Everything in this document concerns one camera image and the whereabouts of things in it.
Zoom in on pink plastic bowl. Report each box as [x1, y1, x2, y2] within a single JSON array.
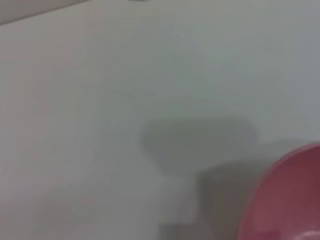
[[236, 141, 320, 240]]

